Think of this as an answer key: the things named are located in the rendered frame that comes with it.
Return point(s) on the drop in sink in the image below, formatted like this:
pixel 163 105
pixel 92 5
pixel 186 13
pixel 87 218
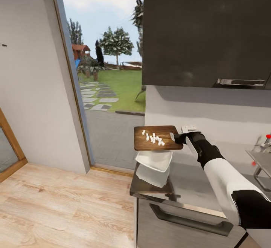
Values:
pixel 263 159

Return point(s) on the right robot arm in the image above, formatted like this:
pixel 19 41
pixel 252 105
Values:
pixel 241 201

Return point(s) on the fixed window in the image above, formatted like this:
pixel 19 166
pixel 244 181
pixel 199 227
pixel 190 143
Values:
pixel 102 41

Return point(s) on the cabinet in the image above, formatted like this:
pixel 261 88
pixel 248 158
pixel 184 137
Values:
pixel 207 43

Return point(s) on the cutting board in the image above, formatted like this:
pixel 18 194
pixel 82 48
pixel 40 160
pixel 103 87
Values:
pixel 144 143

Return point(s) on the door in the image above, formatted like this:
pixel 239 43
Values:
pixel 12 157

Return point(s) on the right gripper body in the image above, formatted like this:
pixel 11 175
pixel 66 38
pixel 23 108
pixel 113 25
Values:
pixel 179 139

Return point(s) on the bowl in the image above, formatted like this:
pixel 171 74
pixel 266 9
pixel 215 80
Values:
pixel 157 160

